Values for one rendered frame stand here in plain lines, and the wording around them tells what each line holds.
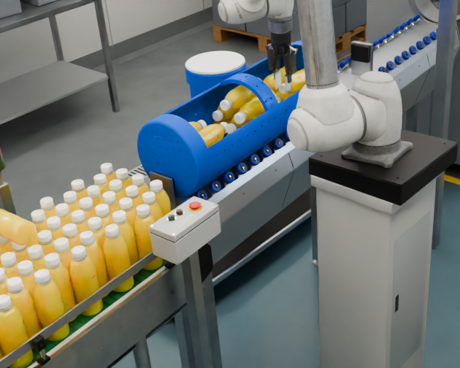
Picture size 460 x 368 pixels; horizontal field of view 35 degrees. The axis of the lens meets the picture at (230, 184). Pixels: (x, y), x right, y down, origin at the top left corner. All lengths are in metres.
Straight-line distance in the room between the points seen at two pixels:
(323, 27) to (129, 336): 1.08
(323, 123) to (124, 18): 4.60
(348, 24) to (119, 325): 4.65
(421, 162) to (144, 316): 1.00
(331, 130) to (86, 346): 0.96
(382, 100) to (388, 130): 0.11
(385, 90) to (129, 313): 1.04
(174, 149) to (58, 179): 2.48
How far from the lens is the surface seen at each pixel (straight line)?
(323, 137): 2.26
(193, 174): 2.43
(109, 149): 5.11
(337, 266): 2.66
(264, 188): 2.75
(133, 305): 2.23
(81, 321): 2.17
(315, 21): 2.22
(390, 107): 2.38
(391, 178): 2.35
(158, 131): 2.46
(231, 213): 2.62
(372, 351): 2.80
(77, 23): 6.40
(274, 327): 3.41
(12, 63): 6.11
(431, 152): 2.51
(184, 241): 2.12
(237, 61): 3.43
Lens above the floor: 2.25
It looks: 30 degrees down
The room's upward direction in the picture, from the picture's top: 5 degrees counter-clockwise
